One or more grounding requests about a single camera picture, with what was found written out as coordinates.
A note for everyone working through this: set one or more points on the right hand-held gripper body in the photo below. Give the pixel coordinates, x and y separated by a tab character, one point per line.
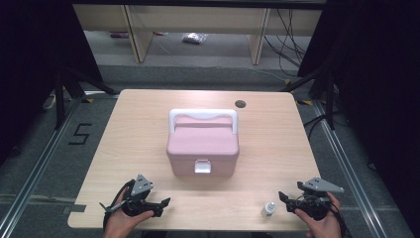
318	185

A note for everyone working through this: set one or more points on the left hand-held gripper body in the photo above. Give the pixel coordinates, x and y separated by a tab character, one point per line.
141	186

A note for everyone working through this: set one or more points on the small white bottle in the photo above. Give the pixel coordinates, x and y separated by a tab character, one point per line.
268	210

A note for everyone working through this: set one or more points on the person's left hand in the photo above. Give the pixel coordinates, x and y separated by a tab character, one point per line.
119	224

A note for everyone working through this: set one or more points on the person's right hand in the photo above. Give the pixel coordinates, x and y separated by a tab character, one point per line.
325	228

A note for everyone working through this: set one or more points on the yellow black floor tape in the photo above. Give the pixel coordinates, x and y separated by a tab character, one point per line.
87	100
305	102

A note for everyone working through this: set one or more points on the black metal stand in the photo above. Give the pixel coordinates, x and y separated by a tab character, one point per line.
59	99
330	99

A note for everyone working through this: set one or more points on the round dark table grommet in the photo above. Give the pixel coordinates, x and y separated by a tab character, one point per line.
240	103

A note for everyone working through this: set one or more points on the black curtain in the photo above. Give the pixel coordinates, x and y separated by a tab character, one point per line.
26	49
379	66

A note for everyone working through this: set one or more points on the clear plastic bag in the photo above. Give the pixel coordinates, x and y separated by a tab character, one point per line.
194	38

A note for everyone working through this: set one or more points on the light wooden desk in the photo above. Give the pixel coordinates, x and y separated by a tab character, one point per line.
198	18

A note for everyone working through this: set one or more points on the aluminium floor rail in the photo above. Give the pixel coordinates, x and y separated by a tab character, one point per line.
350	178
36	168

